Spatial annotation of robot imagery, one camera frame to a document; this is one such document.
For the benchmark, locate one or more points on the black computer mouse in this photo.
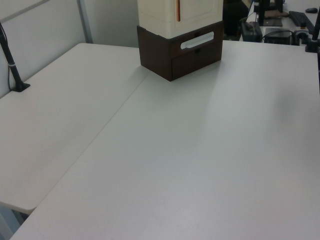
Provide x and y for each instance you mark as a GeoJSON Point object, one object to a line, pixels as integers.
{"type": "Point", "coordinates": [311, 10]}

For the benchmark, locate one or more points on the cream cabinet body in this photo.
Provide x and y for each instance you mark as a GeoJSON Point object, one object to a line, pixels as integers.
{"type": "Point", "coordinates": [155, 17]}

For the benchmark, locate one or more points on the grey black button device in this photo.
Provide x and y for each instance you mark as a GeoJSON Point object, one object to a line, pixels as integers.
{"type": "Point", "coordinates": [300, 35]}

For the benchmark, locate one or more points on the black box device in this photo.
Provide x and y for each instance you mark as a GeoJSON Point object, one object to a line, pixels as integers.
{"type": "Point", "coordinates": [277, 35]}

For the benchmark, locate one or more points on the black monitor stand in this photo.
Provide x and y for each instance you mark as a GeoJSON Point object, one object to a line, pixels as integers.
{"type": "Point", "coordinates": [265, 18]}

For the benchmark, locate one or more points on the grey partition frame post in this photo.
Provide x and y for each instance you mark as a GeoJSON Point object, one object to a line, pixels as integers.
{"type": "Point", "coordinates": [85, 22]}

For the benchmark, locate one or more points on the black camera pole with base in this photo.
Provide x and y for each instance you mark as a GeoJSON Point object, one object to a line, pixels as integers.
{"type": "Point", "coordinates": [11, 65]}

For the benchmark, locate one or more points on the black keyboard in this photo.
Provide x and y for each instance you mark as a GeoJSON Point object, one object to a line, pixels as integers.
{"type": "Point", "coordinates": [301, 18]}

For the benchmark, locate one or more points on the black green tool case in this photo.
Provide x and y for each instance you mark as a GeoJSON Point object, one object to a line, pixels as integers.
{"type": "Point", "coordinates": [251, 31]}

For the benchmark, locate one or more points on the plain brown drawer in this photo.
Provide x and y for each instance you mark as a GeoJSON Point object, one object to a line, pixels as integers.
{"type": "Point", "coordinates": [195, 62]}

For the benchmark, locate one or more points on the dark brown drawer unit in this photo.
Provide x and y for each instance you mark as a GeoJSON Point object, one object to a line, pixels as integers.
{"type": "Point", "coordinates": [155, 52]}

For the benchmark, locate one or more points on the black camera pole with clamp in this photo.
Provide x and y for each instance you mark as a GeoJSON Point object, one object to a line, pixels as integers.
{"type": "Point", "coordinates": [314, 35]}

